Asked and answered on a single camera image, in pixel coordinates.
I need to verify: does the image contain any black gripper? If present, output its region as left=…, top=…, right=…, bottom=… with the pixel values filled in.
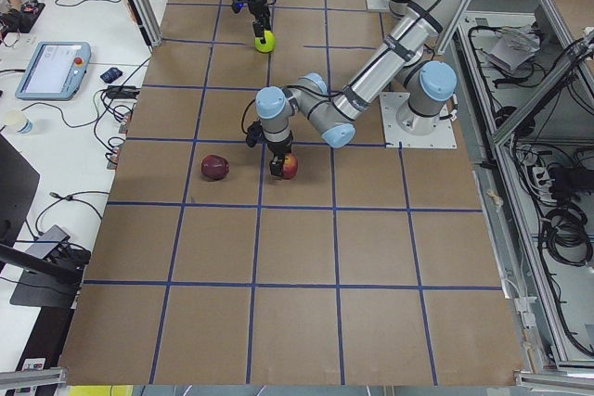
left=263, top=129, right=293, bottom=179
left=247, top=0, right=270, bottom=44

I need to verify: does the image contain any red yellow apple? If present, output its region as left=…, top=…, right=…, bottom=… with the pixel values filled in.
left=280, top=153, right=299, bottom=180

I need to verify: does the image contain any green apple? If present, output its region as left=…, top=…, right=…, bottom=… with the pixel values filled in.
left=254, top=30, right=276, bottom=54

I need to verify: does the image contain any dark red apple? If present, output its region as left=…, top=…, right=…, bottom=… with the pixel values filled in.
left=200, top=154, right=229, bottom=181

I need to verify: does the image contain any near teach pendant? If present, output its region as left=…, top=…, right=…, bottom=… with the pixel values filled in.
left=15, top=42, right=92, bottom=101

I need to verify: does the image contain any black red emergency button box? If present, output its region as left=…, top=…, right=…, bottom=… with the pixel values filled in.
left=19, top=0, right=45, bottom=33

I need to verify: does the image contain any black monitor stand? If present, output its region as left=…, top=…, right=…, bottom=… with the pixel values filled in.
left=1, top=138, right=90, bottom=309

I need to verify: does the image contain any white paper cup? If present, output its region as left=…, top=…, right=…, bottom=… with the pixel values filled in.
left=4, top=109, right=33, bottom=134

